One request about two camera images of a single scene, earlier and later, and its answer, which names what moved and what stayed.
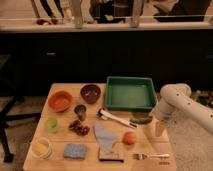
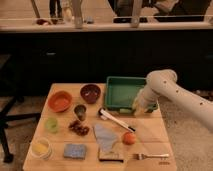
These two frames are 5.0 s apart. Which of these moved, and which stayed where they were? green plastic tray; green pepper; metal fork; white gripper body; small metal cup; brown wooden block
Moved: green pepper; white gripper body
Stayed: brown wooden block; small metal cup; green plastic tray; metal fork
